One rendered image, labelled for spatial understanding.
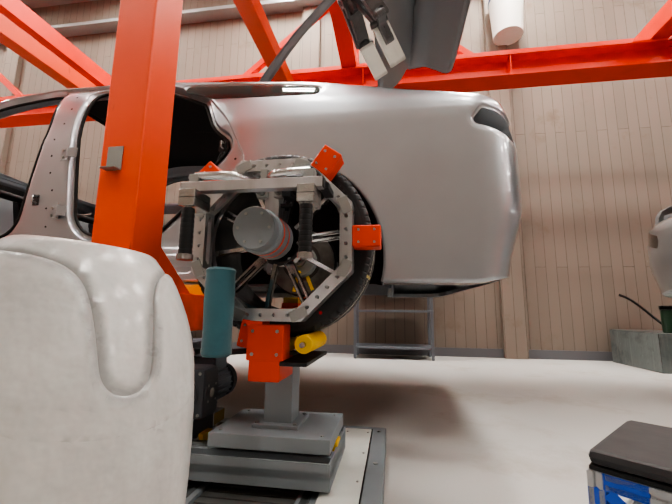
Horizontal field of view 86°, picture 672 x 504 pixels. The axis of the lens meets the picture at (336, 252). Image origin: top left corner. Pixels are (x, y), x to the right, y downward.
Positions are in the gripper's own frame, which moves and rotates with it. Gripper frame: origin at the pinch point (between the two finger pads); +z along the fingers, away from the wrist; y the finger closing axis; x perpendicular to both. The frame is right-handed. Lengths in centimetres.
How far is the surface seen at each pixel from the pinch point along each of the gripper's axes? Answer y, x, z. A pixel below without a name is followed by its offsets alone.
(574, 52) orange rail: -303, 262, 71
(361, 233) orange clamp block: -33, -20, 36
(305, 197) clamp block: -19.1, -28.3, 15.9
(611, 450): 23, -1, 87
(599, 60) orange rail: -299, 280, 91
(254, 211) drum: -29, -44, 13
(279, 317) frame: -28, -56, 45
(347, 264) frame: -29, -29, 42
